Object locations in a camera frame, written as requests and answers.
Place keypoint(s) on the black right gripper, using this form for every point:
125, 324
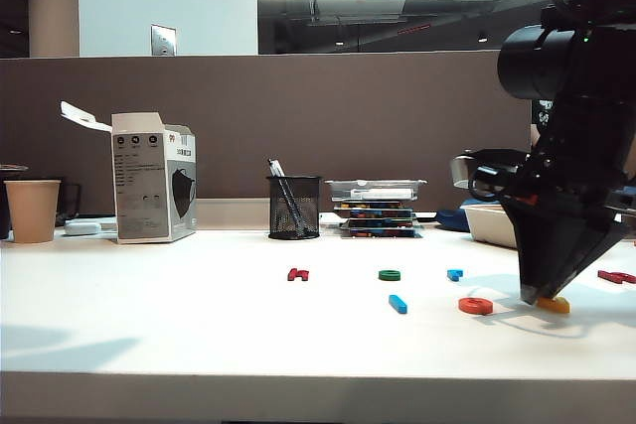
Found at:
561, 185

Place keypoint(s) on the yellow letter magnet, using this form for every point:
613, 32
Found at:
559, 306

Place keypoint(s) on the orange letter o magnet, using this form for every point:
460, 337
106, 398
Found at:
476, 310

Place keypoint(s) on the blue letter i magnet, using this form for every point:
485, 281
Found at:
398, 304

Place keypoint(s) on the green letter o magnet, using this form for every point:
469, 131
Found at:
389, 276

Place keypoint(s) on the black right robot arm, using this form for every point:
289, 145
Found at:
586, 111

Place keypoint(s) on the dark red wide letter magnet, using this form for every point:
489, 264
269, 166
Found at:
615, 277

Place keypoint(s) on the blue letter r magnet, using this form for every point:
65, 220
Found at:
453, 274

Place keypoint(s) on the letter magnet pack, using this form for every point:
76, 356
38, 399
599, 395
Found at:
380, 233
376, 214
378, 223
373, 205

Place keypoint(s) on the red letter h magnet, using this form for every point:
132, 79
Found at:
297, 275

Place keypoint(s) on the beige oval pulp tray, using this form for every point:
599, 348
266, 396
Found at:
487, 225

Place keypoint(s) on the clear plastic case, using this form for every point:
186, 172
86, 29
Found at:
376, 190

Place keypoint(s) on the black mesh pen holder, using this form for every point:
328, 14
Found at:
296, 215

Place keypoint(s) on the brown desk partition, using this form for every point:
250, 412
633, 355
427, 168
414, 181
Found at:
298, 121

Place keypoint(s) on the black white marker pen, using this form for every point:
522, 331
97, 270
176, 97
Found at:
275, 168

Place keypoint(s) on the white grey mask box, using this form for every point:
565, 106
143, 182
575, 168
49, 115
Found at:
142, 185

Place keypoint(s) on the white earbuds case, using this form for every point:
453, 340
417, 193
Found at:
83, 228

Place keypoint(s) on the brown paper cup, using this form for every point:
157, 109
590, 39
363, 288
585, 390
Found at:
32, 212

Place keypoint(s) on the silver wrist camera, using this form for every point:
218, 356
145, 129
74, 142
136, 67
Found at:
459, 171

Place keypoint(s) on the metal wall plate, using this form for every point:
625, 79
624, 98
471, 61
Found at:
164, 40

